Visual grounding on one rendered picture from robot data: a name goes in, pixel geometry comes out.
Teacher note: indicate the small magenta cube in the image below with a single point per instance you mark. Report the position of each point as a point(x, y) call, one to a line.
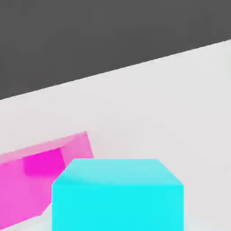
point(43, 162)

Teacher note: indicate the small cyan cube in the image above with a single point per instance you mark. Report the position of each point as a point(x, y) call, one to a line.
point(117, 204)

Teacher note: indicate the large pink box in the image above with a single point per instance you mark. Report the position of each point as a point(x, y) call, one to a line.
point(16, 194)

